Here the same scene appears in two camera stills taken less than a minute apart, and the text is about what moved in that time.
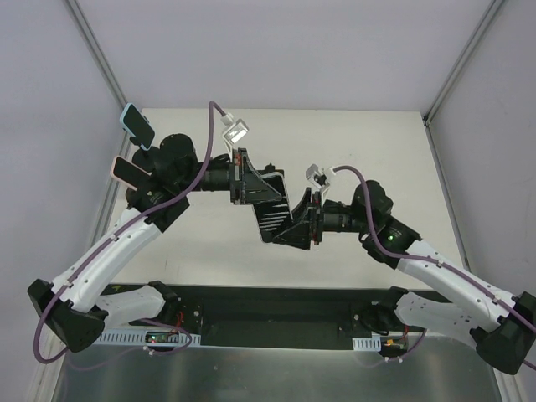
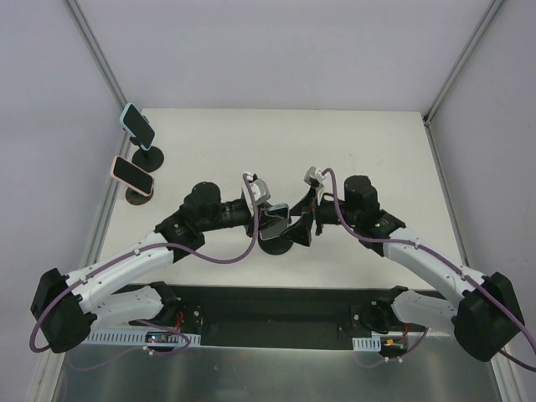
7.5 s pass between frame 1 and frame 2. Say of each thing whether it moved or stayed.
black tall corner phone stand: moved
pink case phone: stayed
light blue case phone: stayed
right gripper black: stayed
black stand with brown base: stayed
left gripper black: moved
